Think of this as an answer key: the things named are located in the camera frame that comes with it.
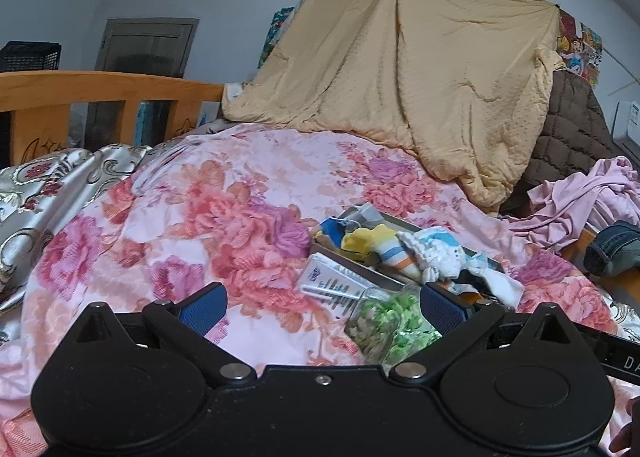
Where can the cartoon wall poster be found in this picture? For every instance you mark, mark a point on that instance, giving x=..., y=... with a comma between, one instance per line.
x=580, y=44

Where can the yellow quilt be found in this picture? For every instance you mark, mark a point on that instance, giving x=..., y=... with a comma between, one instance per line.
x=400, y=62

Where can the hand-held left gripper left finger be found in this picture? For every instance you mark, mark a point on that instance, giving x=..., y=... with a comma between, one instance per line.
x=202, y=309

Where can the navy white striped sock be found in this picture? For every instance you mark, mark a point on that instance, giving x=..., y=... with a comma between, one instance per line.
x=462, y=284

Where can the grey cardboard box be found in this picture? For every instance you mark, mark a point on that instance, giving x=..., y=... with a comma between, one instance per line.
x=345, y=259

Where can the blue jeans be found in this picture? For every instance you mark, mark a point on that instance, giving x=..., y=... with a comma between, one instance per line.
x=615, y=249

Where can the black plastic crate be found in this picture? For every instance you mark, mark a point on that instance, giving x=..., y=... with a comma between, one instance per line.
x=30, y=57

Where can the white air conditioner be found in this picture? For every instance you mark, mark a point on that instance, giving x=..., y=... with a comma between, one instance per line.
x=630, y=129

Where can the white printed carton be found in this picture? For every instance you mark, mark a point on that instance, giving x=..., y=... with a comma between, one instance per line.
x=335, y=284

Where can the pastel striped sock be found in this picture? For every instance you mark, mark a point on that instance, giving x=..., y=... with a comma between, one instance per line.
x=402, y=257

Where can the colourful wall poster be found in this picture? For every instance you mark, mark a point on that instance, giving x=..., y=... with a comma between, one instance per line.
x=275, y=34

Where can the person's right hand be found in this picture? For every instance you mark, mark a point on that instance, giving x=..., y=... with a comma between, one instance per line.
x=627, y=429

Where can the grey door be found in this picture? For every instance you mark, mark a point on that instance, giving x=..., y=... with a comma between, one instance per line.
x=145, y=52

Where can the brown puffer jacket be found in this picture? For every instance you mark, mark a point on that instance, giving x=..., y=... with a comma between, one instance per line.
x=570, y=137

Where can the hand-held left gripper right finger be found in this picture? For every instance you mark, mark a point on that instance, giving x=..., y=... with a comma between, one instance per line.
x=442, y=312

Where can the glass jar with green contents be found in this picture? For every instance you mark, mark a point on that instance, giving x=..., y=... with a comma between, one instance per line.
x=390, y=322

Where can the cartoon print cloth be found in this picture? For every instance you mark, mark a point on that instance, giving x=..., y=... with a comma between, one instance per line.
x=360, y=237

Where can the grey face mask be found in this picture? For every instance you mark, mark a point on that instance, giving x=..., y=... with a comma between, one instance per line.
x=362, y=214

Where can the white cloth with blue print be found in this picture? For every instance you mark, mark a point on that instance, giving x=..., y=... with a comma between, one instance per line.
x=442, y=252

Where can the pink garment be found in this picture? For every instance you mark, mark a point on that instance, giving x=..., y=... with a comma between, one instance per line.
x=575, y=202

